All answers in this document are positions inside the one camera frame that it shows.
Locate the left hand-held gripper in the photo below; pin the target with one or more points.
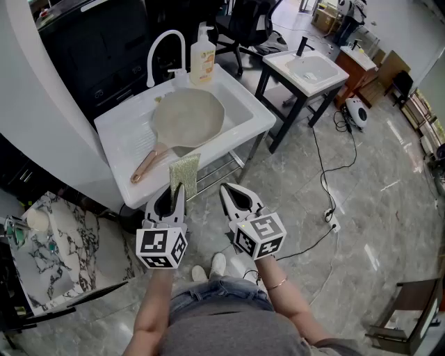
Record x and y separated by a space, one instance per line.
160 243

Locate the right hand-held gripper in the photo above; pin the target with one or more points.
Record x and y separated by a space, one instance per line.
260 236

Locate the green scouring sponge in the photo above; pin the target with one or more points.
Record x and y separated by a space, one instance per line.
184 174

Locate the person's right forearm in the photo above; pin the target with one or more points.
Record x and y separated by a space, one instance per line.
292 309

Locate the person's left forearm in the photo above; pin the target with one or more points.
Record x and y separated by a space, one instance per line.
153 306

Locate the person's white right shoe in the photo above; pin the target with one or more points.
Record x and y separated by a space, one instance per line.
218 264

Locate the person's white shoe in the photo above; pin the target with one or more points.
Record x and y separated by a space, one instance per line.
218 264
199 274

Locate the person's white left shoe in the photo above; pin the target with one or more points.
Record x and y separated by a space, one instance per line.
199 274

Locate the white power strip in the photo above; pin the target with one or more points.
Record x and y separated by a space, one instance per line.
332 220

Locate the person's blue jeans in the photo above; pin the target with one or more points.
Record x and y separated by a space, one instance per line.
222 295

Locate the white ceramic sink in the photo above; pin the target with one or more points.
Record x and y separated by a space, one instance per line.
243 114

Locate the marble counter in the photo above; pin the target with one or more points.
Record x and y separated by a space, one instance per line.
69 250

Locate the black metal sink stand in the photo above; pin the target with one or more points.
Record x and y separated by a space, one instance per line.
295 111

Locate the person's grey shirt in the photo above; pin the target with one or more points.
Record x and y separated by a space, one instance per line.
229 333

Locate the paper cup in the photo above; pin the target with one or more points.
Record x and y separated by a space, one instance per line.
37 219

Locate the white gooseneck faucet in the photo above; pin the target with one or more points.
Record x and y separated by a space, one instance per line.
149 71

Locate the orange dish soap pump bottle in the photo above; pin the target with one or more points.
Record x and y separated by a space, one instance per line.
202 62

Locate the white round heater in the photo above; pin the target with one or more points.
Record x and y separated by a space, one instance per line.
358 113

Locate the white curved counter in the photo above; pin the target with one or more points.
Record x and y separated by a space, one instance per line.
41 104

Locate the black grey backpack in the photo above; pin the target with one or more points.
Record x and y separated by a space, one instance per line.
274 45

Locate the black cabinet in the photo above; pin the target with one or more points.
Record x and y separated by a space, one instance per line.
97 52

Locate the black faucet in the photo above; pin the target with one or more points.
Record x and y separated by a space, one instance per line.
301 47

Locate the wooden cabinet with white basin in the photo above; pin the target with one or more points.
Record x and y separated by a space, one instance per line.
354 73

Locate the black mesh office chair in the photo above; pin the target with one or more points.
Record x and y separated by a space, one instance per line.
250 24

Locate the dark wooden table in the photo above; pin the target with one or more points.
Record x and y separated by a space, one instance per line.
413 306

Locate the small black chair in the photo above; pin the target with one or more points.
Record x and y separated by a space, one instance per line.
401 85

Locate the cardboard boxes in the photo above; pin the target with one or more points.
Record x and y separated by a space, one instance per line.
325 19

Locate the metal sink frame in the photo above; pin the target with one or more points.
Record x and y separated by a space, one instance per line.
250 153

